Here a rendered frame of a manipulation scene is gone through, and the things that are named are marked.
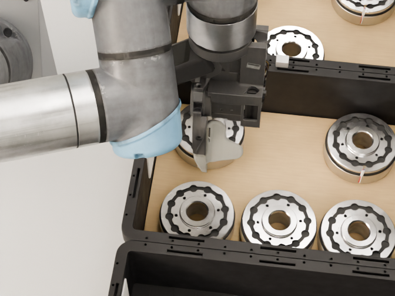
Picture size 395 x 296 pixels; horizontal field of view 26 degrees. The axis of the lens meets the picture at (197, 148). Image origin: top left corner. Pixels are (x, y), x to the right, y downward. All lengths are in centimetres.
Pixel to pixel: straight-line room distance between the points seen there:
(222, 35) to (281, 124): 42
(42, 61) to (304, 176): 44
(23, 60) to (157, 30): 51
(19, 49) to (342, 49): 50
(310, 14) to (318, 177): 31
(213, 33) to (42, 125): 20
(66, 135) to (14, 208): 57
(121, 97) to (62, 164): 59
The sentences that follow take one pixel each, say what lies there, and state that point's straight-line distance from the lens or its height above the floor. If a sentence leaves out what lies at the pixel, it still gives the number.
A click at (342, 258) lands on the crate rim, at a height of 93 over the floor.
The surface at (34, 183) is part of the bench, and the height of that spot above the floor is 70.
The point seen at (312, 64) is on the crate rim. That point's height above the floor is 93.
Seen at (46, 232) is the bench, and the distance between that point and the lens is 136.
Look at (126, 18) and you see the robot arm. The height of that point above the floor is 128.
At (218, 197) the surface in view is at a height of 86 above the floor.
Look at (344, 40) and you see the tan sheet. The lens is 140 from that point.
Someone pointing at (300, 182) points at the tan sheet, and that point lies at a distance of 124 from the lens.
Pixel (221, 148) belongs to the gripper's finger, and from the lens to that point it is 103.
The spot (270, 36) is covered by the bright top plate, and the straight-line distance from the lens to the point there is 135.
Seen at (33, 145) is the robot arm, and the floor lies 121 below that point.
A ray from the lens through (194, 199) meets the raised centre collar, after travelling 118.
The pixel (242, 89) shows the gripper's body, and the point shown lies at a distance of 96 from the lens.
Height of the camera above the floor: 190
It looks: 58 degrees down
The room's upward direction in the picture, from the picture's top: straight up
